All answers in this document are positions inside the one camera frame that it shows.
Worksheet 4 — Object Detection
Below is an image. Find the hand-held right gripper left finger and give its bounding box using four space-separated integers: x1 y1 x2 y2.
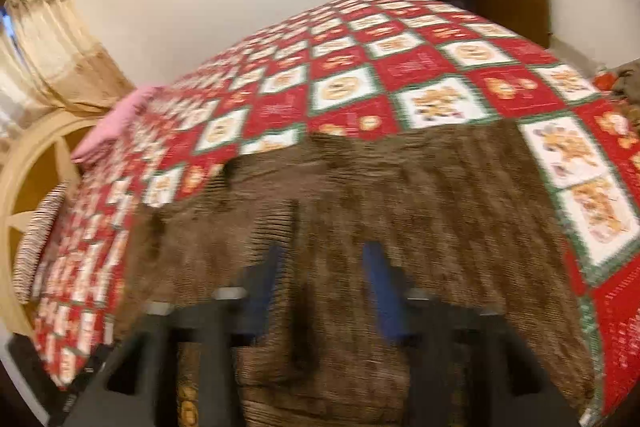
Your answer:
65 243 284 427

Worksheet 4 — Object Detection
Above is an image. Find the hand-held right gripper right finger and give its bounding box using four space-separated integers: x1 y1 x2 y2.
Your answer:
361 241 582 427

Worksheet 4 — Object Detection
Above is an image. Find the brown striped knit garment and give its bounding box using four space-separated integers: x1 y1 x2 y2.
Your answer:
107 119 598 427

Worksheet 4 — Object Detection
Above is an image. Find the pile of brown clothes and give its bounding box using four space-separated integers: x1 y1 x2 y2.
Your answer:
607 59 640 128

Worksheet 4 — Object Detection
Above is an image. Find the pink pillow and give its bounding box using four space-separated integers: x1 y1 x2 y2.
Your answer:
71 85 163 164

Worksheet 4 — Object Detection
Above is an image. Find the red checkered printed blanket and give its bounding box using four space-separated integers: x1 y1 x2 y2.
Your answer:
30 0 640 418

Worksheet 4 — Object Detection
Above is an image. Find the brown white striped pillow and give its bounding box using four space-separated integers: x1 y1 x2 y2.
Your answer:
12 179 71 305

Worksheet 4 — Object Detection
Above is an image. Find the cream round headboard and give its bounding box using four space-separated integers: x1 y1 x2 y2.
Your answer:
0 109 101 338

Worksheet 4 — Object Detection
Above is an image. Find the beige patterned curtain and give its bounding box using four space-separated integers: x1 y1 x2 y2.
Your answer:
0 0 136 142

